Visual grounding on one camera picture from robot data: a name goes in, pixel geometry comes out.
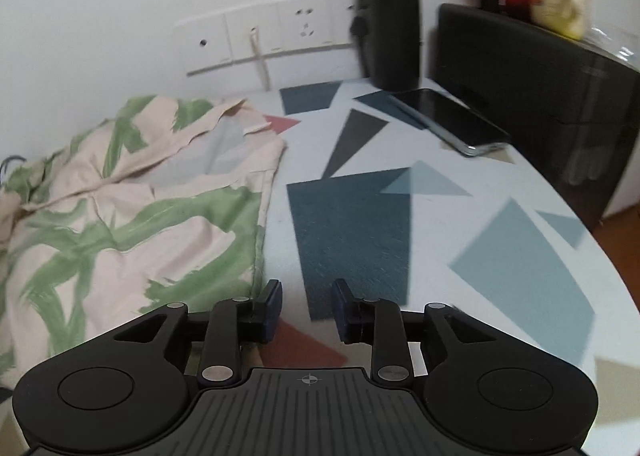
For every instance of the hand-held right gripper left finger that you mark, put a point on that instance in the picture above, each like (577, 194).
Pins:
(272, 308)

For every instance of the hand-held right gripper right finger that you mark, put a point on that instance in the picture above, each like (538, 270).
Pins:
(342, 311)

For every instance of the green and cream patterned shirt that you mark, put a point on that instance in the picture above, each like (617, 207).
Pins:
(130, 216)

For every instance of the geometric patterned tablecloth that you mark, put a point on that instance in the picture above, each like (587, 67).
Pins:
(350, 236)

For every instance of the black smartphone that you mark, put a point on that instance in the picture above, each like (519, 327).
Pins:
(450, 119)

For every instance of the black box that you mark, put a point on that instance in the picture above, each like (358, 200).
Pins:
(540, 101)

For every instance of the black water bottle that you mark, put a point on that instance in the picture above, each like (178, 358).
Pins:
(390, 21)

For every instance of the yellow printed cup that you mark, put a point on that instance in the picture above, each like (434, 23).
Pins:
(557, 4)

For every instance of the white wall socket panel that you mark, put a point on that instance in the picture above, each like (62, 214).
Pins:
(280, 31)

